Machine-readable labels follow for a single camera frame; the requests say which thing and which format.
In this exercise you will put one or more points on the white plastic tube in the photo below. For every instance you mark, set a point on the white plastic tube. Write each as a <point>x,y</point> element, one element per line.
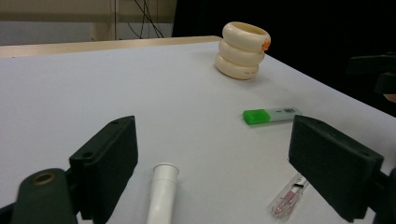
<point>162,196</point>

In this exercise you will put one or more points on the clear packet with pink contents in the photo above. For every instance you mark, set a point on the clear packet with pink contents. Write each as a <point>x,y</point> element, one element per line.
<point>289,199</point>

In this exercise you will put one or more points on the green-capped flat stick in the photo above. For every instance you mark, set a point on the green-capped flat stick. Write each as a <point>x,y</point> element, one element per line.
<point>267,115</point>

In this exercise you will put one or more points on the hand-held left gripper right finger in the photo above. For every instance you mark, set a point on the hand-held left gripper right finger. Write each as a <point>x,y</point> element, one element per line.
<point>333,168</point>

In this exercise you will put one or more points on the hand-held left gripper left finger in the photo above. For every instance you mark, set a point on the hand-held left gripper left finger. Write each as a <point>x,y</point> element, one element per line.
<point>109,155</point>

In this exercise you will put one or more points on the cream ringed pen holder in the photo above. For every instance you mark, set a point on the cream ringed pen holder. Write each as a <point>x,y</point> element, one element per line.
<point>239,53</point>

